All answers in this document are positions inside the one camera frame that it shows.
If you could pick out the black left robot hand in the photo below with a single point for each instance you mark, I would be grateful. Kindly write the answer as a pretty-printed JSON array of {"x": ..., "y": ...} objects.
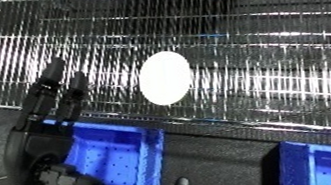
[{"x": 37, "y": 152}]

